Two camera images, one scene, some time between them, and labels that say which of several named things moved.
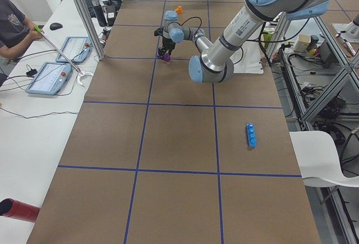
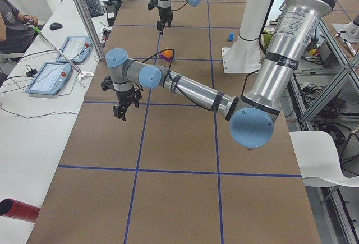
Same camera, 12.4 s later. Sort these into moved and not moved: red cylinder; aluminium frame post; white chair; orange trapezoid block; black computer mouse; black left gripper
Moved: black left gripper; orange trapezoid block
Not moved: red cylinder; white chair; black computer mouse; aluminium frame post
